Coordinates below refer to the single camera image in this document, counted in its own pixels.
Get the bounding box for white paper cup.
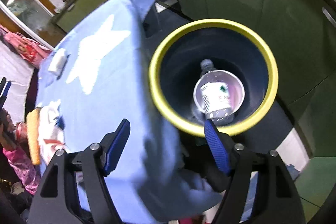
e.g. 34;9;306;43
193;70;245;114

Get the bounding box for green lower cabinets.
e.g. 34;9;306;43
51;0;336;222

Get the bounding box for white pill bottle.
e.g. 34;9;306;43
48;48;67;75

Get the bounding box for blue star tablecloth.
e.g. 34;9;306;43
37;0;222;223

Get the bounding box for yellow rimmed trash bin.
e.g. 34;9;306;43
149;19;278;137

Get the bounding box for orange sponge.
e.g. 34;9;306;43
26;108;41;165

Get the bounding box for white hanging cloth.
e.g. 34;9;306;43
1;42;37;123

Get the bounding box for clear plastic water bottle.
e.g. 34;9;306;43
200;59;234;126

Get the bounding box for red checked apron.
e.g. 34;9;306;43
1;26;52;69

